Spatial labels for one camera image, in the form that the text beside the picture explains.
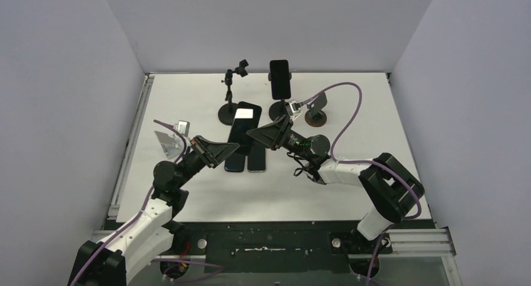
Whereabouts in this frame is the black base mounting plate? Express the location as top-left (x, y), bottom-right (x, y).
top-left (154, 220), bottom-right (434, 282)

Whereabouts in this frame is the aluminium rail left edge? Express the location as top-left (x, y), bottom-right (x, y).
top-left (106, 73), bottom-right (155, 220)

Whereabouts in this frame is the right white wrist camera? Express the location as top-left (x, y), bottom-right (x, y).
top-left (286, 100), bottom-right (304, 121)

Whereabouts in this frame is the black phone stand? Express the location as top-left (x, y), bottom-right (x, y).
top-left (217, 59), bottom-right (249, 126)
top-left (268, 73), bottom-right (290, 120)

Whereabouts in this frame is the brown base phone stand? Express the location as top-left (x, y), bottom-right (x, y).
top-left (304, 93), bottom-right (327, 127)

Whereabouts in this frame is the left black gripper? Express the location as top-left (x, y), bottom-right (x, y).
top-left (175, 135), bottom-right (240, 189)

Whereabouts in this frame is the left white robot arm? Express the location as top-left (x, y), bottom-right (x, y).
top-left (68, 136), bottom-right (239, 285)

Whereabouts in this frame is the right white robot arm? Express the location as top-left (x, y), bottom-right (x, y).
top-left (246, 115), bottom-right (425, 253)

